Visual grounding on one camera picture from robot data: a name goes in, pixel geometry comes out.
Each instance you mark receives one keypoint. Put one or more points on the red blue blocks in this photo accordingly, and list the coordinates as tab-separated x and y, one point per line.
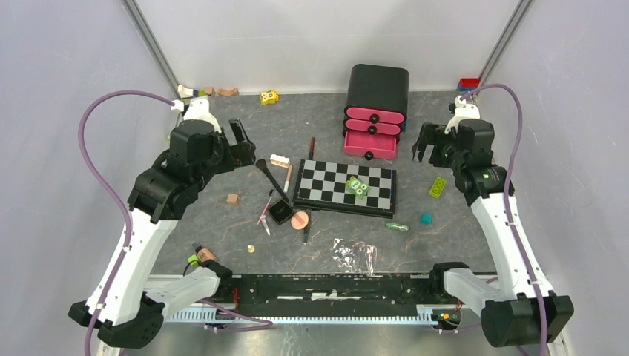
467	84

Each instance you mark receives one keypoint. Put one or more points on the black makeup brush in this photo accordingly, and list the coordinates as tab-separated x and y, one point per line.
261	164

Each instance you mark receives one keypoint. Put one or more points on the black white chessboard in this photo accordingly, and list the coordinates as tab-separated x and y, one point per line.
345	188

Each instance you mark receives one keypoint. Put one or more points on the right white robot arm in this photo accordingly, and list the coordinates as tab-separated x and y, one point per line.
523	309

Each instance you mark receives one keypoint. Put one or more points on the white lego brick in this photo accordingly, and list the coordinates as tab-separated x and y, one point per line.
280	161

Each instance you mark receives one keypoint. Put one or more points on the black drawer cabinet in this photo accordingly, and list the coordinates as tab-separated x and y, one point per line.
378	87

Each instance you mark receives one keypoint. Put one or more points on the yellow toy block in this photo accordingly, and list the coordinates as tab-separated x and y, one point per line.
269	97

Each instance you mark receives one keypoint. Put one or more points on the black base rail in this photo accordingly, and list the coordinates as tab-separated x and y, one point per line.
330	295

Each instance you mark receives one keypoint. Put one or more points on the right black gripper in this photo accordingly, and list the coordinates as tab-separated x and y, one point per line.
435	134

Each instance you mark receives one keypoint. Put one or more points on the green tube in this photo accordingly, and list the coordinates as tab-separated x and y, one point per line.
397	226

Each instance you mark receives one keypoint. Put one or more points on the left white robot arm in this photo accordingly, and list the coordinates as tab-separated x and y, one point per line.
121	311

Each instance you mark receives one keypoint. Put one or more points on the round pink powder puff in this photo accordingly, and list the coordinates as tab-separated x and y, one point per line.
299	220

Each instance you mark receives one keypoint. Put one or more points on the wooden arch block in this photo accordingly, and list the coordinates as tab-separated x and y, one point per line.
228	92

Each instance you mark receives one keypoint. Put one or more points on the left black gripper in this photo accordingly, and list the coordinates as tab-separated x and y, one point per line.
241	154

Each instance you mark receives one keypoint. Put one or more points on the dark red pencil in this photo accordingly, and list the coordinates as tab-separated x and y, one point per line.
311	148

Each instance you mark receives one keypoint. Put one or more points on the pink lip gloss wand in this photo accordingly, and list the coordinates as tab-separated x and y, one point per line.
262	218

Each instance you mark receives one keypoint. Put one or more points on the beige white makeup pen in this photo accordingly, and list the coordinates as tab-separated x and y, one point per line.
288	179

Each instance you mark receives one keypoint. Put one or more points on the black eyeliner pencil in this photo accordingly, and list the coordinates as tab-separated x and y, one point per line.
307	228

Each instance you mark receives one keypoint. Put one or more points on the green lego brick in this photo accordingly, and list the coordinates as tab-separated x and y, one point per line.
437	187

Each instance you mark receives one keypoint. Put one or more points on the teal cube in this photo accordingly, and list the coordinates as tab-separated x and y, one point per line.
426	218

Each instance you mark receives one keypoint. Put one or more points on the black square compact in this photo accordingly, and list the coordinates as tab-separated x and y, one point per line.
280	211

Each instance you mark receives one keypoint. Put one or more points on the white toy block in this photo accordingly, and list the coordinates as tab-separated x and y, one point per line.
185	92

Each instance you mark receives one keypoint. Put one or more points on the green owl toy block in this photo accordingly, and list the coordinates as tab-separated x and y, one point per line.
357	187

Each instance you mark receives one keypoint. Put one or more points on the clear plastic wrapper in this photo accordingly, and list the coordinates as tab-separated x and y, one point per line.
354	256

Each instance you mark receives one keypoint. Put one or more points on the brown wooden cube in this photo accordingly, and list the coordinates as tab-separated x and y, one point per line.
233	199

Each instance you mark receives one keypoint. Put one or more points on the foundation bottle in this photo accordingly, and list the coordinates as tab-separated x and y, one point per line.
203	254

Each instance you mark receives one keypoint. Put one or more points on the small green block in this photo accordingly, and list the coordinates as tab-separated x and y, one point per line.
193	260

